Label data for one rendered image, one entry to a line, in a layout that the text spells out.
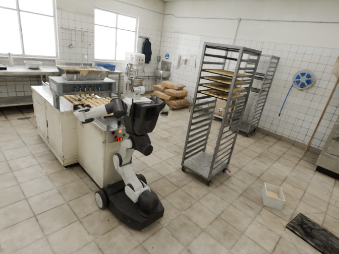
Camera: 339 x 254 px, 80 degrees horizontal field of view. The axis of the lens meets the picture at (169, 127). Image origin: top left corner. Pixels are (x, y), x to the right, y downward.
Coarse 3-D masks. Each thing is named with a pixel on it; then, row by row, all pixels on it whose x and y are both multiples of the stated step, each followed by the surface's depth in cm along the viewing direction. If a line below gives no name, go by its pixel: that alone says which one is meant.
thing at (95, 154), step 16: (80, 128) 250; (96, 128) 217; (112, 128) 214; (80, 144) 259; (96, 144) 224; (112, 144) 220; (80, 160) 269; (96, 160) 231; (112, 160) 228; (96, 176) 240; (112, 176) 237
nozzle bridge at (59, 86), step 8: (56, 80) 232; (64, 80) 237; (88, 80) 255; (96, 80) 262; (104, 80) 269; (112, 80) 276; (56, 88) 229; (64, 88) 238; (72, 88) 245; (88, 88) 259; (104, 88) 274; (112, 88) 273; (56, 96) 238; (56, 104) 241
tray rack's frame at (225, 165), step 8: (232, 48) 278; (248, 48) 222; (240, 64) 277; (256, 64) 262; (248, 88) 275; (248, 96) 278; (240, 120) 291; (232, 144) 307; (232, 152) 311; (192, 160) 312; (200, 160) 315; (208, 160) 319; (216, 160) 322; (184, 168) 305; (192, 168) 291; (200, 168) 294; (208, 168) 297; (216, 168) 300
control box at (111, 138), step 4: (120, 128) 217; (124, 128) 219; (108, 132) 210; (116, 132) 213; (124, 132) 221; (108, 136) 211; (112, 136) 212; (120, 136) 219; (124, 136) 223; (128, 136) 227; (108, 140) 213; (112, 140) 214; (116, 140) 217; (120, 140) 221
